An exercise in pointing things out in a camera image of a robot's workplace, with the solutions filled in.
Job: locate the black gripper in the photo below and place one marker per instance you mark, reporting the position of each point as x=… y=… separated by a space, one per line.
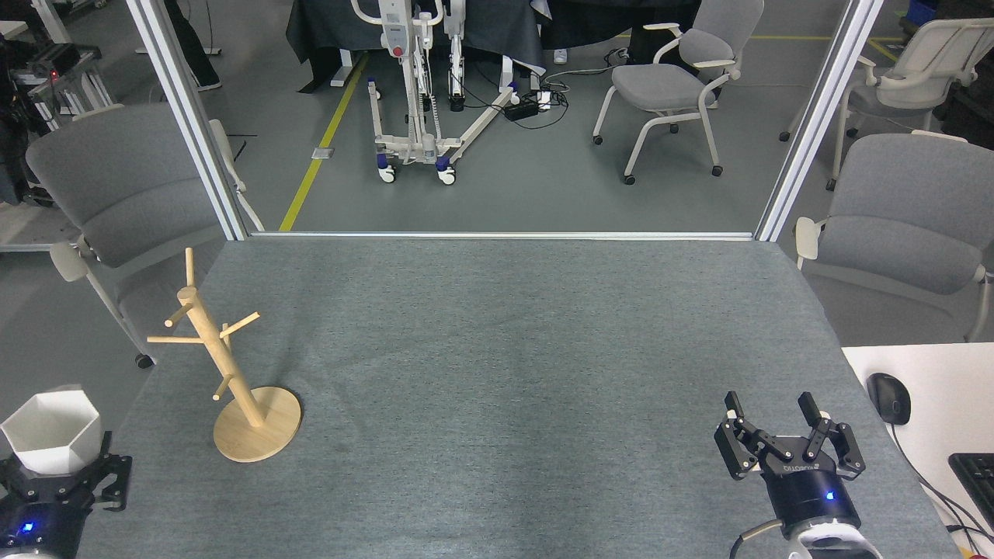
x=43 y=524
x=811 y=493

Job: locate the white hexagonal cup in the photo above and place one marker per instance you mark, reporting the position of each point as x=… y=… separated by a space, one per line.
x=50 y=427

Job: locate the wooden cup rack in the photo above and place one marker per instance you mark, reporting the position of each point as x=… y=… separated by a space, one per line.
x=256 y=431

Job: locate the metal equipment rack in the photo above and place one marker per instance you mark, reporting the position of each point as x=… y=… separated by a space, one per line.
x=54 y=58

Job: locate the black computer mouse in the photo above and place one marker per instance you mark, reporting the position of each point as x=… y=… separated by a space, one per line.
x=889 y=397

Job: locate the white desk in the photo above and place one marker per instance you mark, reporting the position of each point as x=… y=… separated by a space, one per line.
x=947 y=388

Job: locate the black keyboard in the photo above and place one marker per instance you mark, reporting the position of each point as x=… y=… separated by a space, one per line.
x=977 y=481

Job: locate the grey floor plate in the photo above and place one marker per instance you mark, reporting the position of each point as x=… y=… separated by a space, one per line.
x=323 y=153

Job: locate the black power strip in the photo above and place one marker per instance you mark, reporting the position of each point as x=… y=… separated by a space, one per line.
x=522 y=107

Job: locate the person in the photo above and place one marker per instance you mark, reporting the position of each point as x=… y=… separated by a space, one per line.
x=194 y=46

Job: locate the blue bin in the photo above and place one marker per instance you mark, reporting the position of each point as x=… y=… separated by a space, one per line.
x=922 y=9

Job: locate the white stand on wheels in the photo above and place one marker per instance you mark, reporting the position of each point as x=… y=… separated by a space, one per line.
x=425 y=144

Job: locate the table with black cloth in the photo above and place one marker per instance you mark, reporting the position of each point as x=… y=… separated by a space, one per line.
x=334 y=23

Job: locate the grey chair with white frame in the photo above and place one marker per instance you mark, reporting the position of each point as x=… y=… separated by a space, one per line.
x=908 y=217
x=660 y=85
x=893 y=101
x=116 y=178

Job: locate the silver aluminium post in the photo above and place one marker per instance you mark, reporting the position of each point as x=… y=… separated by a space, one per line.
x=821 y=116
x=192 y=116

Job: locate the silver aluminium rail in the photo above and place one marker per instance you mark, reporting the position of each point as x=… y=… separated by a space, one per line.
x=505 y=235

